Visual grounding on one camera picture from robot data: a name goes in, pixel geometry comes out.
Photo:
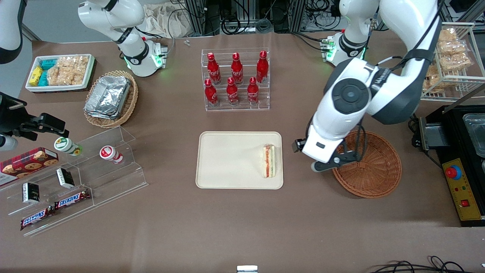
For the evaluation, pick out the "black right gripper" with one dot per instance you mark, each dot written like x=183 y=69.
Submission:
x=10 y=118

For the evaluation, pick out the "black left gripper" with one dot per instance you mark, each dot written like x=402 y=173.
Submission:
x=301 y=146

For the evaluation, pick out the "triangular sandwich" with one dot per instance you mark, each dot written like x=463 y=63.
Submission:
x=269 y=161

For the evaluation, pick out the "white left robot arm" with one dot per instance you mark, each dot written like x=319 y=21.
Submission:
x=341 y=121

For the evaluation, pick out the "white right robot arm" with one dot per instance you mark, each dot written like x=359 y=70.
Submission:
x=125 y=45

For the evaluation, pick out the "cream plastic tray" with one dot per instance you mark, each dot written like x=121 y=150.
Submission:
x=227 y=159

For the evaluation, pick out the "brown wicker basket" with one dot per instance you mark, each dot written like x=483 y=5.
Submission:
x=379 y=174

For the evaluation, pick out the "silver foil tray stack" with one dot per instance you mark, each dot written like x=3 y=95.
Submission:
x=108 y=96

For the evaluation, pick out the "light oval wicker basket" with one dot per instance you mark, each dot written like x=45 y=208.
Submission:
x=130 y=102

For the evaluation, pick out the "yellow snack box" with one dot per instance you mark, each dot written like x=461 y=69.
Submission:
x=36 y=74

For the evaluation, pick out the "teal snack box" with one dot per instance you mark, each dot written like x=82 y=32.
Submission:
x=48 y=63
x=43 y=79

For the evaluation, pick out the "red cookie box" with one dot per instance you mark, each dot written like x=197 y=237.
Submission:
x=28 y=163

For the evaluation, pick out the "white rectangular snack bin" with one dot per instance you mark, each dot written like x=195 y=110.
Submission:
x=57 y=88

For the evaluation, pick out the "clear acrylic bottle rack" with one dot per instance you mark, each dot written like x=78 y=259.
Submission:
x=265 y=96

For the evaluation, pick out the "clear rice cracker bag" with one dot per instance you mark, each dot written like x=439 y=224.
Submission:
x=57 y=76
x=77 y=66

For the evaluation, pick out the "green-capped yogurt bottle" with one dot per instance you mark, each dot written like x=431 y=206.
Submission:
x=66 y=146

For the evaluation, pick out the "red cola bottle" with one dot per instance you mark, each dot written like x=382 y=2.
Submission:
x=211 y=94
x=262 y=68
x=232 y=93
x=213 y=70
x=252 y=93
x=237 y=70

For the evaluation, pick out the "small black white box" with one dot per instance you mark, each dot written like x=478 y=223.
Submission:
x=65 y=178
x=31 y=192

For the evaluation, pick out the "Snickers chocolate bar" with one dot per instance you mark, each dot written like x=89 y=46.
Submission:
x=36 y=218
x=72 y=200

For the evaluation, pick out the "red-capped yogurt bottle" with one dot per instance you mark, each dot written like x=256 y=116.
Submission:
x=110 y=153

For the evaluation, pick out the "clear acrylic stepped display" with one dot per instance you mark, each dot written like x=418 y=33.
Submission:
x=113 y=178

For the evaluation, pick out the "rice cracker pack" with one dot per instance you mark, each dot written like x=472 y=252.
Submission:
x=452 y=47
x=447 y=34
x=432 y=77

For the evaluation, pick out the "black appliance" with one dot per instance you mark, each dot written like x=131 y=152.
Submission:
x=454 y=129

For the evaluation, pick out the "yellow emergency stop box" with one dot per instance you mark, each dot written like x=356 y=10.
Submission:
x=464 y=189

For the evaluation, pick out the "beige cloth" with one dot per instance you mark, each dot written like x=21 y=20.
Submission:
x=159 y=19

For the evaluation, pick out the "clear plastic container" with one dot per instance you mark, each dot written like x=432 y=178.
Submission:
x=475 y=132

